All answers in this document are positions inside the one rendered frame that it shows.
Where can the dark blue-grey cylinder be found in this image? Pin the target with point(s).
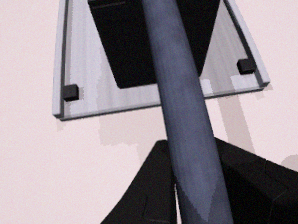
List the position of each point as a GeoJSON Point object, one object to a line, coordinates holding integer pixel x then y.
{"type": "Point", "coordinates": [196, 165]}

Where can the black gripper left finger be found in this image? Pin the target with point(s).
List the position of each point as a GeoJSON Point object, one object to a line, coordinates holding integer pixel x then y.
{"type": "Point", "coordinates": [151, 197]}

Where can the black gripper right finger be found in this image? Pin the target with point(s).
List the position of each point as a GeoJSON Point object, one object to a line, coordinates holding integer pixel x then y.
{"type": "Point", "coordinates": [260, 191]}

